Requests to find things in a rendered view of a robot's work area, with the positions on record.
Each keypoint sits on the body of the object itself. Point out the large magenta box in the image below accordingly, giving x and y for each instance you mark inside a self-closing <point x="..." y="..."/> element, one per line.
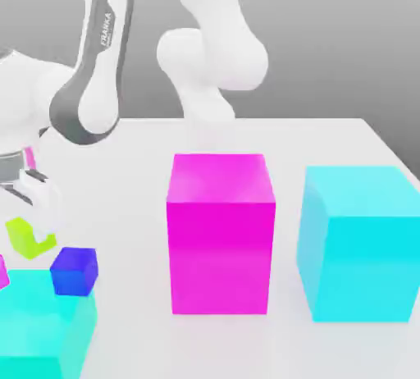
<point x="220" y="247"/>

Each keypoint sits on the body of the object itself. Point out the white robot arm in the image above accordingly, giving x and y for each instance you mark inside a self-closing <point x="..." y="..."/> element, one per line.
<point x="223" y="57"/>

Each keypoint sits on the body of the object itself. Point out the small lime green cube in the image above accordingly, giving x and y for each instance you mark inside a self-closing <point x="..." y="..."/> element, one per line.
<point x="20" y="238"/>

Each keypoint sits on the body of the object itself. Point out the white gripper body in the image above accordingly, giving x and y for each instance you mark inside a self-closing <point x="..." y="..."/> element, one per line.
<point x="39" y="203"/>

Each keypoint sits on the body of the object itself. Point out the large teal box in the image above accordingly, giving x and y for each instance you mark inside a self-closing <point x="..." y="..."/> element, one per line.
<point x="36" y="323"/>

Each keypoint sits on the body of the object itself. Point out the small magenta cube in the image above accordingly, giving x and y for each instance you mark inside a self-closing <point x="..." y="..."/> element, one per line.
<point x="2" y="272"/>

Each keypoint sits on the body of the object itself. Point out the small blue cube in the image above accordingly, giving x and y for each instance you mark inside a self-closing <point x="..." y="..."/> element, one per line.
<point x="73" y="274"/>

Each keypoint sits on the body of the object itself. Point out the large cyan box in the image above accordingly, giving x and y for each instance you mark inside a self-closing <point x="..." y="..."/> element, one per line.
<point x="364" y="254"/>

